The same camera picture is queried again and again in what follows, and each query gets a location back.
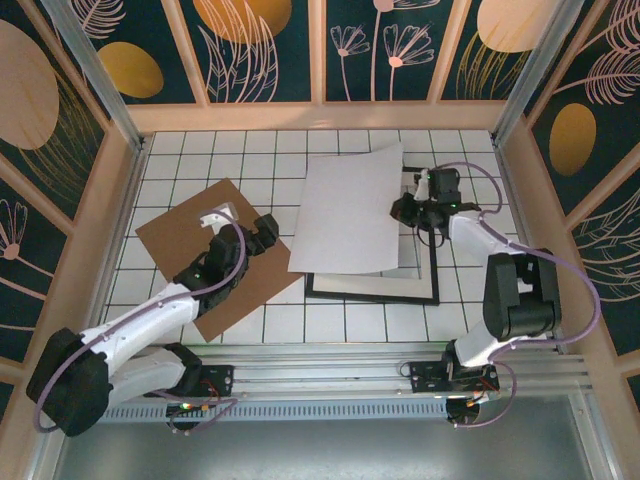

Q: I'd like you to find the brown backing board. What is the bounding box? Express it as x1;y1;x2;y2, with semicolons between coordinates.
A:
134;177;307;345

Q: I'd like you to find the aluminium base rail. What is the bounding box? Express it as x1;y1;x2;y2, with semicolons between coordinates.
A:
47;341;596;402

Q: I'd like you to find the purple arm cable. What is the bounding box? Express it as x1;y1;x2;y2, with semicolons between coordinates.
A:
33;222;249;436
439;162;601;430

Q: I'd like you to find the grey metal panel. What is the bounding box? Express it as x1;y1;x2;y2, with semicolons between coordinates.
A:
27;394;624;480

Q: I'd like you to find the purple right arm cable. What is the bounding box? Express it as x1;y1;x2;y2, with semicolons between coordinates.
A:
439;162;601;430

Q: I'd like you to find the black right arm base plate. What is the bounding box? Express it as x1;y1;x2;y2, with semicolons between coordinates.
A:
408;360;501;395

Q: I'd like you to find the Great Wall landscape photo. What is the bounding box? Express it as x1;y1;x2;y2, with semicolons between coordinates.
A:
287;141;405;277

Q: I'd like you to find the black electronics module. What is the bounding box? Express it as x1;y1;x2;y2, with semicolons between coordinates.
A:
164;398;225;419
446;391;501;427

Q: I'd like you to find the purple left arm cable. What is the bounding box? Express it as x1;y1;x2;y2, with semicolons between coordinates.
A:
33;222;249;436

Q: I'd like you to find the black picture frame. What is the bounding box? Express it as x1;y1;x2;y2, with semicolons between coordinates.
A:
303;158;442;306

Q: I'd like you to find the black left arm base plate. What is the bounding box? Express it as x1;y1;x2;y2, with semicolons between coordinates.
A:
198;363;236;400

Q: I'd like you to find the slotted grey cable duct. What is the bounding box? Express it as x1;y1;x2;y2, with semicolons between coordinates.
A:
67;401;451;425

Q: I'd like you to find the aluminium corner post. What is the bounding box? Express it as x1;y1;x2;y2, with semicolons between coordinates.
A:
490;0;587;149
39;0;151;154

